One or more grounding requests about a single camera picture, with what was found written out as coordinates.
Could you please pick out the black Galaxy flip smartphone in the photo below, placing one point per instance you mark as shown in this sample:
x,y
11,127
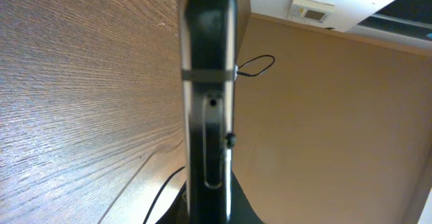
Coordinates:
x,y
207,32

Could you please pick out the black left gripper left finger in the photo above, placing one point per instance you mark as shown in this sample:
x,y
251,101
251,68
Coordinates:
x,y
177,213

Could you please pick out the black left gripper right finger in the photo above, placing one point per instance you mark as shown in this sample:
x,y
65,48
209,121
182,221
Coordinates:
x,y
241,210

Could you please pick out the white wall control panel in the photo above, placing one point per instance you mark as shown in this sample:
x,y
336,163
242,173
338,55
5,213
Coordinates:
x,y
309,10

